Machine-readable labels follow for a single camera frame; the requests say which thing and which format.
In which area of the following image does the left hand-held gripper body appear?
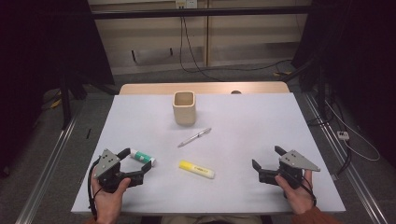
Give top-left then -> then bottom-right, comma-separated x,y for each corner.
92,148 -> 134,194

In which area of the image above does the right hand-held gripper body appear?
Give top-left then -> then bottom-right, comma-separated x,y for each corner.
258,149 -> 321,190

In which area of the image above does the green and white glue stick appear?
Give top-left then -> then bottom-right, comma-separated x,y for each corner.
129,148 -> 157,167

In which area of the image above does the yellow highlighter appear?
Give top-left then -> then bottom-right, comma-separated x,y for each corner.
178,160 -> 216,180

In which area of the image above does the silver pen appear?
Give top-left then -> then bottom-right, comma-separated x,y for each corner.
177,127 -> 213,148

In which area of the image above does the beige square pen holder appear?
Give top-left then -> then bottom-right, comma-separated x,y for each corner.
172,91 -> 197,127

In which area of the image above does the person's right hand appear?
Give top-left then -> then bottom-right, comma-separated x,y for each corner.
275,170 -> 317,216

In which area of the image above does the person's left hand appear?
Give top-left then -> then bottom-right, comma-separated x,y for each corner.
91,174 -> 133,224

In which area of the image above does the white table cover sheet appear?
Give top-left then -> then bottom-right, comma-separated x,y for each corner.
70,92 -> 347,216

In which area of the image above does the black metal stand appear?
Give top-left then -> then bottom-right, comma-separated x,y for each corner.
279,59 -> 330,122
59,74 -> 89,131

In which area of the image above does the light wooden table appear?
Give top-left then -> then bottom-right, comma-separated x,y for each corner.
119,81 -> 290,96

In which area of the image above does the black curtain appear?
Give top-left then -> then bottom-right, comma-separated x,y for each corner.
0,0 -> 115,176
292,0 -> 396,169

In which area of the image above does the black horizontal metal bar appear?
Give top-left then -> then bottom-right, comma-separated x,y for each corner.
90,5 -> 312,21

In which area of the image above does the left hand-held gripper black cable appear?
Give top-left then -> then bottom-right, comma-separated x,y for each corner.
87,158 -> 103,218

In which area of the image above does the hand-held gripper black cable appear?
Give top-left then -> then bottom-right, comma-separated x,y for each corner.
298,178 -> 318,207
87,158 -> 103,218

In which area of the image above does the right hand-held gripper black cable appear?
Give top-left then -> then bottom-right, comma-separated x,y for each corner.
298,178 -> 318,207

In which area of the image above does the black floor cable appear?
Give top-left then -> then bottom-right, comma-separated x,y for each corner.
306,92 -> 353,176

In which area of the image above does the metal floor rail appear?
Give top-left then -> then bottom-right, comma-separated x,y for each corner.
15,108 -> 79,224
303,92 -> 389,224

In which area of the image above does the white floor cable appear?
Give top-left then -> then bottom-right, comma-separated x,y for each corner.
323,100 -> 381,162

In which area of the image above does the thin black hanging cable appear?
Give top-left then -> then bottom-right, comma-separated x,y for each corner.
178,16 -> 293,75
182,17 -> 224,82

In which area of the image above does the white wall socket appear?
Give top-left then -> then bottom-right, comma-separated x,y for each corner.
175,0 -> 199,9

